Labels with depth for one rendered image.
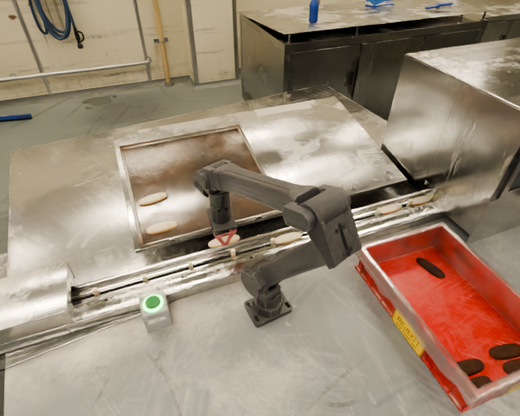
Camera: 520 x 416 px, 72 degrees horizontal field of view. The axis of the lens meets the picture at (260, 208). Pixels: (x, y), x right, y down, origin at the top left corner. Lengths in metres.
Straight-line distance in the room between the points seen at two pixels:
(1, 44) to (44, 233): 3.40
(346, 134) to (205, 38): 3.02
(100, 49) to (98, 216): 3.33
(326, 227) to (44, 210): 1.21
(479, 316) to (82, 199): 1.43
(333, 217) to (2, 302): 0.90
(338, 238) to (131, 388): 0.64
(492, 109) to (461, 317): 0.60
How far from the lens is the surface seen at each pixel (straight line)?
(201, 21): 4.39
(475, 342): 1.18
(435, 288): 1.25
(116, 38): 4.61
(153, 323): 1.06
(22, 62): 4.74
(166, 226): 1.22
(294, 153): 1.50
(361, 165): 1.52
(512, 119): 1.23
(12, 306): 1.16
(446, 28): 3.62
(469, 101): 1.31
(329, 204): 0.64
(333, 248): 0.64
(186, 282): 1.11
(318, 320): 1.08
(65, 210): 1.56
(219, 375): 1.00
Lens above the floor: 1.73
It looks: 41 degrees down
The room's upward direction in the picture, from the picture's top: straight up
